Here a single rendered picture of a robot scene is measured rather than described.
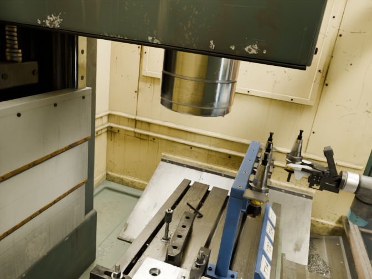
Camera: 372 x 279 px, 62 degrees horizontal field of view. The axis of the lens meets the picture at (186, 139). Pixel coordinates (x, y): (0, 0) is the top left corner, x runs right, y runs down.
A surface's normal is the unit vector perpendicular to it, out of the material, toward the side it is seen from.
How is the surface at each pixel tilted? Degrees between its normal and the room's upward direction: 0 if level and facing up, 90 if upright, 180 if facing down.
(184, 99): 90
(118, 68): 90
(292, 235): 24
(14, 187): 89
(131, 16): 90
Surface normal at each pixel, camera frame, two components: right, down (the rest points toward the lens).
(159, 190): -0.02, -0.73
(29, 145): 0.94, 0.22
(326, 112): -0.30, 0.27
